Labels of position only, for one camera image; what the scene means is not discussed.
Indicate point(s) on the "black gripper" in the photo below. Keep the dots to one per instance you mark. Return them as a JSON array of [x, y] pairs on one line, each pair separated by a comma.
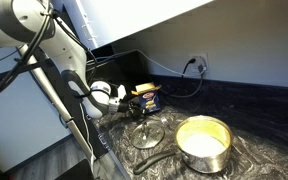
[[125, 106]]

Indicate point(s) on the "white wall power outlet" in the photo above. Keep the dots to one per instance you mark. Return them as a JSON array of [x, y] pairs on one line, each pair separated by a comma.
[[204, 57]]

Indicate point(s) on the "blue Barilla orzo pasta box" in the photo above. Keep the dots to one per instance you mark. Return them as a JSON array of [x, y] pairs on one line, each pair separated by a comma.
[[150, 103]]

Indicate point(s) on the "glass pot lid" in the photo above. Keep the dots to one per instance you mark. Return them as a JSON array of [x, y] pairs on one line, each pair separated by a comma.
[[150, 138]]

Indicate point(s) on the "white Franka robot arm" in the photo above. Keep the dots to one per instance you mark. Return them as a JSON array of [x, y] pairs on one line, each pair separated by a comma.
[[64, 46]]

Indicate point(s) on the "black flat panel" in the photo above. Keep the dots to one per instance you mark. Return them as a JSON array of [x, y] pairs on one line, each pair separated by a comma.
[[124, 73]]

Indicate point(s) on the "silver metal frame rail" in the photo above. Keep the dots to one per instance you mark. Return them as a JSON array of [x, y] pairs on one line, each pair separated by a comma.
[[75, 131]]

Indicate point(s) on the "wide white cabinet door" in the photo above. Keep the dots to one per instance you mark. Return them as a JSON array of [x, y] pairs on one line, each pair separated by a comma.
[[134, 20]]

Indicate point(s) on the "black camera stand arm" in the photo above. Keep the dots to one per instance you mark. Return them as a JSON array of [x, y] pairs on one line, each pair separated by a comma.
[[4, 74]]

